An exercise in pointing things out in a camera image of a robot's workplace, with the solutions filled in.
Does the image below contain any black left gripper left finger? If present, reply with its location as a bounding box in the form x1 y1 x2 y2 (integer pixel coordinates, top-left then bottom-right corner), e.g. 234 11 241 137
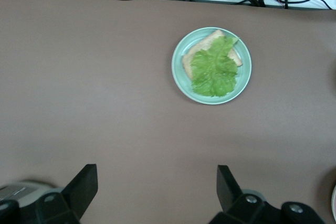
0 164 99 224

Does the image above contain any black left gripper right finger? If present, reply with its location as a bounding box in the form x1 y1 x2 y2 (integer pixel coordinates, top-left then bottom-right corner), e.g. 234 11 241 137
208 165 327 224

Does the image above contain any beige plate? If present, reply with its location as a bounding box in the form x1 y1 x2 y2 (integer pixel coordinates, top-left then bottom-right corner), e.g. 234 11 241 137
331 184 336 224

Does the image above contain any brown table cover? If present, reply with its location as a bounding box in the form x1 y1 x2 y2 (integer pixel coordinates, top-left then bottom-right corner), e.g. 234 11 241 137
0 0 336 224

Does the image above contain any green plate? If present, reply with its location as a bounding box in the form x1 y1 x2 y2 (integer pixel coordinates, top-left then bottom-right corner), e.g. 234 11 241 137
171 26 253 105

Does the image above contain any green lettuce leaf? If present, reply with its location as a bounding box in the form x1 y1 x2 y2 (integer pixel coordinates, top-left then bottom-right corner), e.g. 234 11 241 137
190 36 241 98

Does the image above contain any bread slice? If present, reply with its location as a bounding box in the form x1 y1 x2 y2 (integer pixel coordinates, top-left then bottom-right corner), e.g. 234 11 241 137
182 29 243 80

